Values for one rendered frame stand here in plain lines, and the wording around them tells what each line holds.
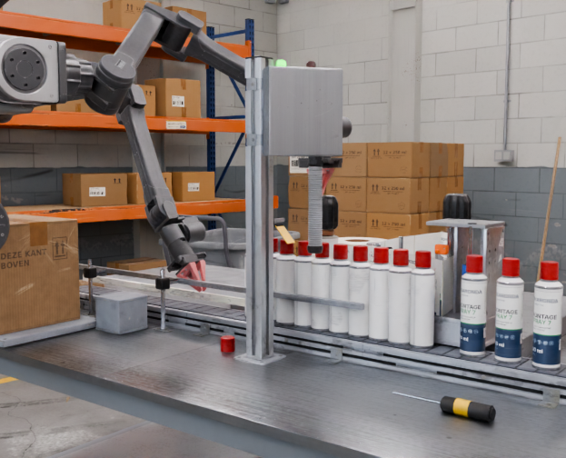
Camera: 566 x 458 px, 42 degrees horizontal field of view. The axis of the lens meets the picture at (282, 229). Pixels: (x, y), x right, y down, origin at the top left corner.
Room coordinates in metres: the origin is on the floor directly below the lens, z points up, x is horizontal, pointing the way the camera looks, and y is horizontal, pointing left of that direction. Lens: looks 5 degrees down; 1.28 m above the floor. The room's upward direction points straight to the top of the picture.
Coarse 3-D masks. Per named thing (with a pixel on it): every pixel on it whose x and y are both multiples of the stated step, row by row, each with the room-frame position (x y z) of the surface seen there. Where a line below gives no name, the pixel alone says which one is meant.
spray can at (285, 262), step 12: (288, 252) 1.76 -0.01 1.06; (276, 264) 1.78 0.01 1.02; (288, 264) 1.75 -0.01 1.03; (276, 276) 1.78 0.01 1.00; (288, 276) 1.75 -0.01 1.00; (276, 288) 1.78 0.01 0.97; (288, 288) 1.75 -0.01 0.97; (276, 300) 1.78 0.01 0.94; (288, 300) 1.75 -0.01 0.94; (276, 312) 1.78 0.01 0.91; (288, 312) 1.75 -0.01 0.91; (288, 324) 1.75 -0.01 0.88
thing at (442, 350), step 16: (80, 288) 2.26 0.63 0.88; (96, 288) 2.26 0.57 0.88; (160, 304) 2.00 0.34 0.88; (176, 304) 2.01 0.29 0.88; (192, 304) 2.00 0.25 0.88; (240, 320) 1.82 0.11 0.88; (336, 336) 1.64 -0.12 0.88; (432, 352) 1.51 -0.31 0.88; (448, 352) 1.51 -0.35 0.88; (512, 368) 1.39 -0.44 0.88; (528, 368) 1.39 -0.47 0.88; (560, 368) 1.39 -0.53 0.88
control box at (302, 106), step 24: (264, 72) 1.61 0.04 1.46; (288, 72) 1.59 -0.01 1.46; (312, 72) 1.61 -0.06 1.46; (336, 72) 1.63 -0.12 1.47; (264, 96) 1.61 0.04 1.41; (288, 96) 1.59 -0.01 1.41; (312, 96) 1.61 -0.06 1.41; (336, 96) 1.63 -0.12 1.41; (264, 120) 1.61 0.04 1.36; (288, 120) 1.59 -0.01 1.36; (312, 120) 1.61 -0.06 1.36; (336, 120) 1.63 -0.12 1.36; (264, 144) 1.61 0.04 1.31; (288, 144) 1.59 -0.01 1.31; (312, 144) 1.61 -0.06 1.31; (336, 144) 1.63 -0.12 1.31
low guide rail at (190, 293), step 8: (96, 280) 2.27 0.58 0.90; (104, 280) 2.25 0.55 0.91; (112, 280) 2.23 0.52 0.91; (120, 280) 2.21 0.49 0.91; (136, 288) 2.16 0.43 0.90; (144, 288) 2.14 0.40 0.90; (152, 288) 2.12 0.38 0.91; (176, 288) 2.06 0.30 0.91; (184, 296) 2.04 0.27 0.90; (192, 296) 2.02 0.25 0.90; (200, 296) 2.00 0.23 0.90; (208, 296) 1.98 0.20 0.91; (216, 296) 1.96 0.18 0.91; (224, 296) 1.95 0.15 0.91; (232, 296) 1.94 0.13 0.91; (240, 304) 1.91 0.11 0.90
